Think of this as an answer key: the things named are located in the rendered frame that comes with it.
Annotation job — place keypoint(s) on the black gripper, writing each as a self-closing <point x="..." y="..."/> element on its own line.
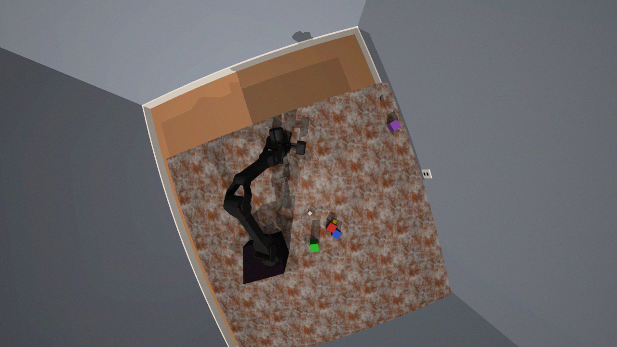
<point x="300" y="146"/>

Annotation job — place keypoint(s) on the red block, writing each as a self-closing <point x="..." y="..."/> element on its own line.
<point x="331" y="227"/>

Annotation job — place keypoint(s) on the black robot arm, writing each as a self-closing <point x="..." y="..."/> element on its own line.
<point x="240" y="207"/>

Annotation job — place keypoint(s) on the purple block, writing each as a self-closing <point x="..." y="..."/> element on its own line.
<point x="393" y="126"/>

